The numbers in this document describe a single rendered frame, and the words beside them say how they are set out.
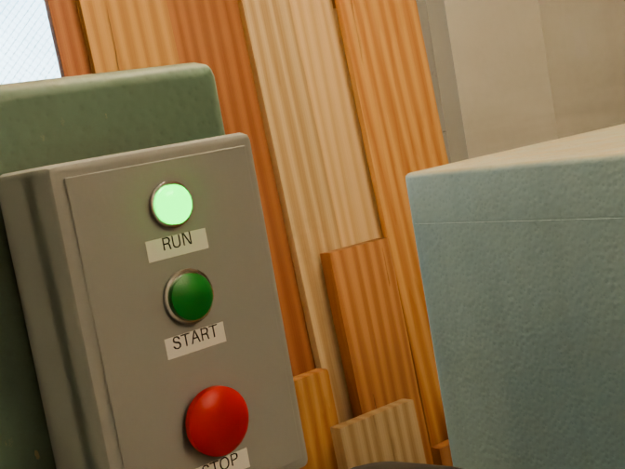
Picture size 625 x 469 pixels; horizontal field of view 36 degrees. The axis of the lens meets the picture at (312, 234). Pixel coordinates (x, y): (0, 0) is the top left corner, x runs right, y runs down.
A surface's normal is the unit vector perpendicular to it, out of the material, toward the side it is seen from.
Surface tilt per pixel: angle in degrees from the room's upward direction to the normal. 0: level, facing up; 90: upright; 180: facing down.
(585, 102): 90
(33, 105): 90
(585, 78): 90
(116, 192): 90
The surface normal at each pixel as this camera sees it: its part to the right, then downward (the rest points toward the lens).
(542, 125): 0.58, -0.01
